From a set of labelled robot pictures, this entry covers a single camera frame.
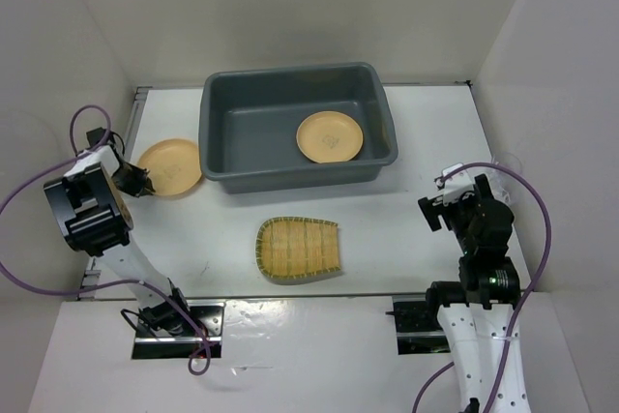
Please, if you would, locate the yellow bear plate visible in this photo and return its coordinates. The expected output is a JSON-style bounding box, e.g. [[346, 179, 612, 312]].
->
[[137, 138, 202, 197], [296, 111, 364, 163]]

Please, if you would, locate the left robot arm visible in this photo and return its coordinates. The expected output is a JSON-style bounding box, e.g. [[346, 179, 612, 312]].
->
[[44, 128, 193, 337]]

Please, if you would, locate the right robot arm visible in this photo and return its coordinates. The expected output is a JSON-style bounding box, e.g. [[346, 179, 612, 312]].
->
[[418, 165, 530, 412]]

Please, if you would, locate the grey plastic bin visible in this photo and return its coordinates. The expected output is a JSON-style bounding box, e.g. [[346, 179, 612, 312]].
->
[[198, 62, 398, 193]]

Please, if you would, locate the clear plastic cup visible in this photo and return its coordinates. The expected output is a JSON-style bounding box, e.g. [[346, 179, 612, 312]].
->
[[492, 152, 523, 206]]

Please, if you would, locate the woven bamboo tray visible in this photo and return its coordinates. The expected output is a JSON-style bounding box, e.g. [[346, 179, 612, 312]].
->
[[255, 217, 341, 282]]

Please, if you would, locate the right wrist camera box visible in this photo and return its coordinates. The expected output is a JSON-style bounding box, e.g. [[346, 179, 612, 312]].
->
[[435, 163, 474, 206]]

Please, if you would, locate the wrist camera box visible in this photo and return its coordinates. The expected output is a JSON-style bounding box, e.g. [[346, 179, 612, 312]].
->
[[86, 127, 109, 149], [435, 163, 474, 206]]

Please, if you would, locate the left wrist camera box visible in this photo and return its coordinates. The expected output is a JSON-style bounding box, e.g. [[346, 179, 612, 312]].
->
[[86, 127, 109, 149]]

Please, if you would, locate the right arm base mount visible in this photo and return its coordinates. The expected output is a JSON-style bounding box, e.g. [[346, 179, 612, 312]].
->
[[386, 295, 450, 355]]

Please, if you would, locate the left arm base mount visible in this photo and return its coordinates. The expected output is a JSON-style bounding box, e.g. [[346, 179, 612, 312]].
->
[[120, 300, 225, 360]]

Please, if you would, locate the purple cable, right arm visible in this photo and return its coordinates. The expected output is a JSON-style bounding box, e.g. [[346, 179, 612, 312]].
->
[[409, 162, 553, 413]]

